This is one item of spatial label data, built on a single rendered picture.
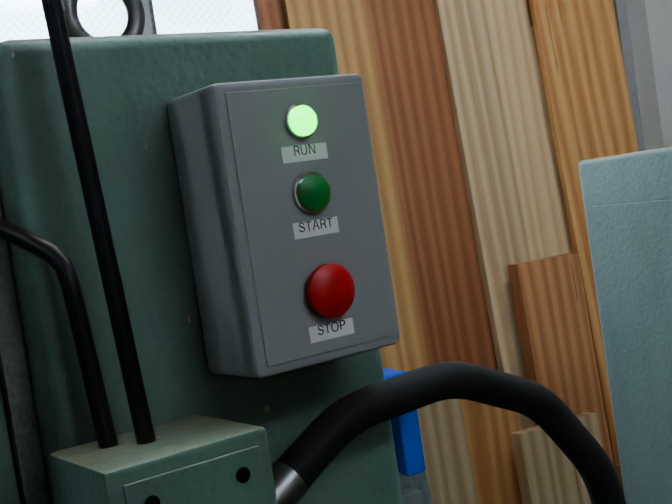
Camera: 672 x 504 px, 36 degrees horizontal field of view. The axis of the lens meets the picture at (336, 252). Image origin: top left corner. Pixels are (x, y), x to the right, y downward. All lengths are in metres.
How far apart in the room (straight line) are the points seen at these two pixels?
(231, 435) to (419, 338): 1.59
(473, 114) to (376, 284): 1.66
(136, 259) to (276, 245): 0.08
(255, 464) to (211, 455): 0.02
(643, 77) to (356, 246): 2.22
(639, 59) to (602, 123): 0.39
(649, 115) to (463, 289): 0.80
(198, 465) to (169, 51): 0.24
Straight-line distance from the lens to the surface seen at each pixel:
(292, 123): 0.57
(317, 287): 0.57
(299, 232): 0.57
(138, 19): 0.73
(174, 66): 0.62
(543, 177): 2.36
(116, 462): 0.53
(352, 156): 0.60
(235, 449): 0.54
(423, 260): 2.17
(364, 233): 0.60
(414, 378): 0.65
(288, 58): 0.66
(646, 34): 2.77
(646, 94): 2.78
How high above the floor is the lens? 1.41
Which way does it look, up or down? 3 degrees down
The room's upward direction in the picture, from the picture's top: 9 degrees counter-clockwise
